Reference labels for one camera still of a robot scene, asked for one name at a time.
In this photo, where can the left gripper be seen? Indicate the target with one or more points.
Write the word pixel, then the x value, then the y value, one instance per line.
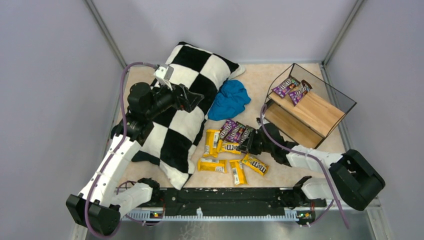
pixel 183 98

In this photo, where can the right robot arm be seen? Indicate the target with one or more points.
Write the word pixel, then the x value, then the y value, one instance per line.
pixel 347 176

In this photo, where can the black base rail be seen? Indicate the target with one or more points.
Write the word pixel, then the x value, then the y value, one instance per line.
pixel 228 204

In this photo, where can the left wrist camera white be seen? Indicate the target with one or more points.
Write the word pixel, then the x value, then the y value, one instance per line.
pixel 163 74

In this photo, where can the purple candy bag on shelf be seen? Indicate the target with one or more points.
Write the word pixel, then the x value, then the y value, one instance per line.
pixel 286 86

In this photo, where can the purple candy bag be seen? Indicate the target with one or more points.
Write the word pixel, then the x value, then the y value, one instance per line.
pixel 244 140
pixel 227 128
pixel 297 95
pixel 286 86
pixel 236 132

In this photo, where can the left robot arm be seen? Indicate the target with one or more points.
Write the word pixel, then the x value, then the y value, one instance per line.
pixel 97 207

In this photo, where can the blue crumpled cloth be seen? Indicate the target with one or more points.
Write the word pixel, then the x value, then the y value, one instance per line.
pixel 229 101

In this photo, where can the yellow candy bag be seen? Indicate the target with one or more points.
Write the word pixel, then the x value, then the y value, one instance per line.
pixel 238 173
pixel 255 164
pixel 229 147
pixel 212 165
pixel 211 143

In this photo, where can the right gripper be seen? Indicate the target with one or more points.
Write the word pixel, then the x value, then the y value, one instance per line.
pixel 253 143

